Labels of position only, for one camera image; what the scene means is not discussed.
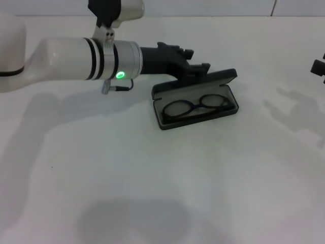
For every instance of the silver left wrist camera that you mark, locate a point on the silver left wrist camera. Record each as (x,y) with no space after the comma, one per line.
(127,10)

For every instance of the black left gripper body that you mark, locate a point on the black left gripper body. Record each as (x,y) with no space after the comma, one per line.
(162,59)

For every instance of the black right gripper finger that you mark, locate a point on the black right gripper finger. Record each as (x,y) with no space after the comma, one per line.
(320,64)
(320,71)

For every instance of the black glasses case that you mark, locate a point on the black glasses case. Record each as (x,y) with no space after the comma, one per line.
(221,78)

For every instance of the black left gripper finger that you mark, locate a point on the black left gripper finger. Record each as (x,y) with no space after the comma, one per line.
(186,53)
(196,72)

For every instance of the black glasses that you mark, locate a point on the black glasses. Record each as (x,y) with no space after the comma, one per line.
(196,106)

